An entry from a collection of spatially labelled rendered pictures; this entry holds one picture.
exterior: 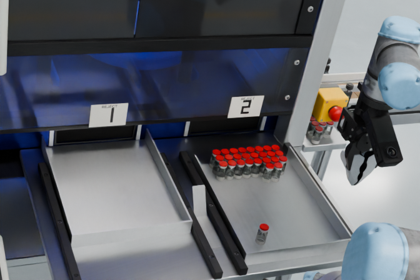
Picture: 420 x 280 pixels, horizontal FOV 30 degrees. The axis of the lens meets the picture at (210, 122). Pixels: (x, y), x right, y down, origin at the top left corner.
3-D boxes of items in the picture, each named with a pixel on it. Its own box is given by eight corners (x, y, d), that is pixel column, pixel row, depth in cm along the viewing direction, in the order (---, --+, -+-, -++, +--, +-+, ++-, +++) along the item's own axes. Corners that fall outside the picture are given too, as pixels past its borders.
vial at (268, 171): (260, 177, 190) (264, 162, 187) (268, 177, 190) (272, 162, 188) (263, 184, 188) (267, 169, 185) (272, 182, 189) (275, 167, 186)
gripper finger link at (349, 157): (359, 164, 157) (370, 129, 153) (362, 170, 156) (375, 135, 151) (338, 166, 156) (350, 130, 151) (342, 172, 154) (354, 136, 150)
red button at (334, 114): (323, 115, 200) (327, 102, 198) (337, 114, 202) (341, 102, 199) (330, 124, 197) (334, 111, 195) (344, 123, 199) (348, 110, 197)
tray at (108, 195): (40, 147, 185) (41, 135, 183) (145, 139, 195) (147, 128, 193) (70, 247, 160) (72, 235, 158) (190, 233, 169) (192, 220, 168)
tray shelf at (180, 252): (19, 155, 184) (19, 149, 183) (283, 135, 210) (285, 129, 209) (59, 309, 148) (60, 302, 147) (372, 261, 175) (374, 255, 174)
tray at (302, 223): (191, 165, 189) (194, 154, 187) (287, 157, 199) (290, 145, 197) (242, 265, 164) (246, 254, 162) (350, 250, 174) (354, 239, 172)
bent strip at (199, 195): (187, 205, 177) (192, 185, 174) (200, 204, 178) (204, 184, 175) (209, 249, 166) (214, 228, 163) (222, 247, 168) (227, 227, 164)
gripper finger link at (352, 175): (342, 170, 163) (354, 134, 158) (355, 189, 159) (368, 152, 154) (329, 171, 162) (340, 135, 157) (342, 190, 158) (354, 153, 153)
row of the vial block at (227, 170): (214, 175, 187) (217, 160, 185) (281, 169, 194) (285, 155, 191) (217, 181, 185) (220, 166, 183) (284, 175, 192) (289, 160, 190)
